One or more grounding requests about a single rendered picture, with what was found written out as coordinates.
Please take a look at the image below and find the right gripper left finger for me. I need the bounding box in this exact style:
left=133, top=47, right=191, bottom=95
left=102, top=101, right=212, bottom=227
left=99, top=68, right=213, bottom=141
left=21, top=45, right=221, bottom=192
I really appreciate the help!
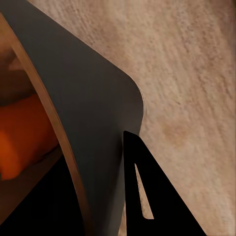
left=0, top=155, right=85, bottom=236

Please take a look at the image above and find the can of soda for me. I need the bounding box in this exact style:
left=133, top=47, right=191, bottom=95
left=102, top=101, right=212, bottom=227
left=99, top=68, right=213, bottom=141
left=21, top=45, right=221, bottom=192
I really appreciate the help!
left=0, top=94, right=59, bottom=180

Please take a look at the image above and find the trash can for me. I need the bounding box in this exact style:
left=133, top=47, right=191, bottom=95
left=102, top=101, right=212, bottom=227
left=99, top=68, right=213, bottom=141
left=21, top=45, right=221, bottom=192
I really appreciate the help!
left=0, top=0, right=144, bottom=236

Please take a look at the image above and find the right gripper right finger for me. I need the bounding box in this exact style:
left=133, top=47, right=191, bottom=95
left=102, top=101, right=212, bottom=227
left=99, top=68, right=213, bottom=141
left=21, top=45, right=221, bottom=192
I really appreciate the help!
left=123, top=131, right=207, bottom=236

